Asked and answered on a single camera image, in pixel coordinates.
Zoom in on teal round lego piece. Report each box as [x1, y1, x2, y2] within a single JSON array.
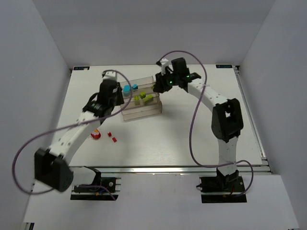
[[122, 85, 131, 97]]

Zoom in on green 2x4 lego brick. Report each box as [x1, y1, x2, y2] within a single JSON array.
[[143, 94, 154, 105]]

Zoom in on green 2x2 lego brick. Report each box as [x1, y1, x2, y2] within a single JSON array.
[[140, 92, 146, 99]]

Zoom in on red round lego piece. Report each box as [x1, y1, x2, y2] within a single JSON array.
[[91, 129, 101, 139]]

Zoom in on small teal lego brick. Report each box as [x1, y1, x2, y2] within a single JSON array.
[[132, 84, 138, 91]]

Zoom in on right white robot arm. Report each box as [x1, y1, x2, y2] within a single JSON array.
[[153, 57, 244, 182]]

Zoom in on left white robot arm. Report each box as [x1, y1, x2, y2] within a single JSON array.
[[35, 80, 124, 192]]

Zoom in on clear tiered acrylic container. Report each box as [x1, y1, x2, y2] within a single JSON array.
[[120, 76, 162, 121]]

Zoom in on left blue table label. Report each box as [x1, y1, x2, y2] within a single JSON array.
[[73, 66, 90, 71]]

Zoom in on blue table label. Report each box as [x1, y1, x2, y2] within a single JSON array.
[[73, 66, 90, 71], [215, 64, 233, 69]]

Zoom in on right blue table label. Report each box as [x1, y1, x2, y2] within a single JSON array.
[[215, 64, 233, 69]]

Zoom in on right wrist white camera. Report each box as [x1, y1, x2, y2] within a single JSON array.
[[156, 57, 170, 75]]

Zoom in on wrist white camera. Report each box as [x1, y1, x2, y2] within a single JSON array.
[[156, 57, 170, 75], [102, 71, 118, 81]]

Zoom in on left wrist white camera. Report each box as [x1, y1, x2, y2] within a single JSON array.
[[102, 71, 118, 81]]

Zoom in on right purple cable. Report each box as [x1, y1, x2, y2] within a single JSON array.
[[159, 50, 255, 197]]

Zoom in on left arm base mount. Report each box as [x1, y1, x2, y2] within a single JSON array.
[[70, 167, 121, 201]]

